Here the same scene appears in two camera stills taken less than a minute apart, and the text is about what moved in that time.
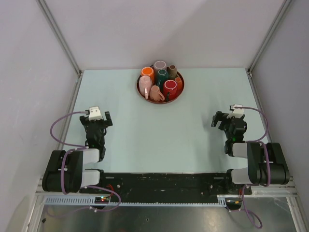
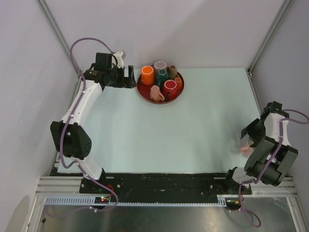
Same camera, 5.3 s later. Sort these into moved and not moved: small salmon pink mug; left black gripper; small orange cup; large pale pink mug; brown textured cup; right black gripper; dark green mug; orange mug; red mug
Moved: left black gripper; large pale pink mug; right black gripper
Not moved: small orange cup; orange mug; brown textured cup; small salmon pink mug; dark green mug; red mug
